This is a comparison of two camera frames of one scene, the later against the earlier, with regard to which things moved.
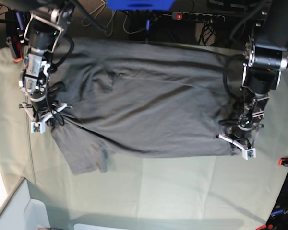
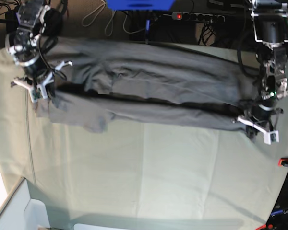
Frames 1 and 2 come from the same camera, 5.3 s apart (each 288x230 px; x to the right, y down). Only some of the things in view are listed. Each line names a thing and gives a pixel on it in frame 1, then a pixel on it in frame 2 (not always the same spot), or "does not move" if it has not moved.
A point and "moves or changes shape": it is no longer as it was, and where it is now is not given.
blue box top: (140, 5) does not move
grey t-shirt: (141, 99) moves or changes shape
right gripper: (245, 133) → (260, 118)
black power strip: (198, 17) does not move
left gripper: (39, 109) → (37, 85)
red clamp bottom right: (269, 226) does not move
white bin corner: (21, 212) does not move
